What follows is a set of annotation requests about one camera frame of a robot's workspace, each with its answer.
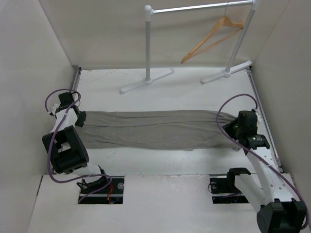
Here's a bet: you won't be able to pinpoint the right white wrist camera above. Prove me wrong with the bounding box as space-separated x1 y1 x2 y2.
252 109 263 126

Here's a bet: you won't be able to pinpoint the wooden clothes hanger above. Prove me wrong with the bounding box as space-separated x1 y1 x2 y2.
180 9 246 65

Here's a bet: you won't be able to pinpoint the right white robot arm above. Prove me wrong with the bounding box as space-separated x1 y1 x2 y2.
223 110 307 233

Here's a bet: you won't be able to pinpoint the right metal table rail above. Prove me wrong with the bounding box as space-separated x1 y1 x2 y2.
246 66 284 173

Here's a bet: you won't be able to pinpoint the metal table rail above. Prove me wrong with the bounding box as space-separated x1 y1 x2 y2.
246 66 284 173
42 82 88 177

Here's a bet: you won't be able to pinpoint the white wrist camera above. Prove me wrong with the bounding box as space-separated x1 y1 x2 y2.
48 103 60 117
252 109 263 126

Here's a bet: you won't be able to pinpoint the left metal table rail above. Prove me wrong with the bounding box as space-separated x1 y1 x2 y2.
42 82 88 177

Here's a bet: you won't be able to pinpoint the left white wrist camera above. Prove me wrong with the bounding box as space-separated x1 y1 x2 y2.
48 103 60 117

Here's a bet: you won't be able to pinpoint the grey trousers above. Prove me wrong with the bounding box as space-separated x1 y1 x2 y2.
75 110 239 150

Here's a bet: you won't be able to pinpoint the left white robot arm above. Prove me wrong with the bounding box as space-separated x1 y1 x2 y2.
42 88 112 194

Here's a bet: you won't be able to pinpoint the white clothes rack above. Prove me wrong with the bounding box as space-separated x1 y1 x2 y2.
120 0 260 94

